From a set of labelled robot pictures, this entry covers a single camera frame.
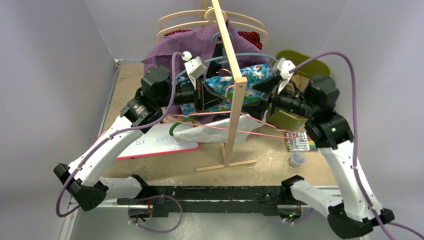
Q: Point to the brass hanger hook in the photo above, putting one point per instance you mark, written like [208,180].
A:
[224,70]

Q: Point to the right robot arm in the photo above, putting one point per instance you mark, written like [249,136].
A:
[357,211]

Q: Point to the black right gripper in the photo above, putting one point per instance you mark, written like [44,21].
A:
[268,100]

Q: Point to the white garment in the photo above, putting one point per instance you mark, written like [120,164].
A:
[210,134]

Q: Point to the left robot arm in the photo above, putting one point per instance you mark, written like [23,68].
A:
[83,177]

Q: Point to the blue floral garment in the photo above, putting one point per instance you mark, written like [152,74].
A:
[255,74]

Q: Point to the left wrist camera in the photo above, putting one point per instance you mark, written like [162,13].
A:
[194,66]

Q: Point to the red-edged whiteboard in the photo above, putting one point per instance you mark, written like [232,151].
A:
[157,141]

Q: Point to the marker pen box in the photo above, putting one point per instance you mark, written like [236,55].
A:
[299,142]

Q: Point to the grey-blue plastic hanger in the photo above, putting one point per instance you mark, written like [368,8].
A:
[223,59]

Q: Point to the wooden hanger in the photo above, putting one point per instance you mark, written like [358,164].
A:
[204,13]
[264,36]

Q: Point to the green plastic hanger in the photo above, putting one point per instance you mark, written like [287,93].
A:
[204,118]

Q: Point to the red polka dot garment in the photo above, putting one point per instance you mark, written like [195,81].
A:
[253,37]

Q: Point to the tan pleated skirt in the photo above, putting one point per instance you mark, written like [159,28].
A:
[301,82]

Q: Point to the purple garment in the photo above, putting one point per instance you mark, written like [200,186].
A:
[199,43]

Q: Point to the rear wooden hanger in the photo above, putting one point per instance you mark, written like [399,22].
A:
[204,13]

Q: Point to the small clear plastic cup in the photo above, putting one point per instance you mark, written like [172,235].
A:
[296,159]

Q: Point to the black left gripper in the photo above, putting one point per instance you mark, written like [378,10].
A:
[205,97]

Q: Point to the front wooden hanger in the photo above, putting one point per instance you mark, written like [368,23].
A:
[264,36]

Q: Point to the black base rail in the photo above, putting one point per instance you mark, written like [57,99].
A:
[268,200]

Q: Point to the wooden clothes rack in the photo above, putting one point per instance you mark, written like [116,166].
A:
[239,89]

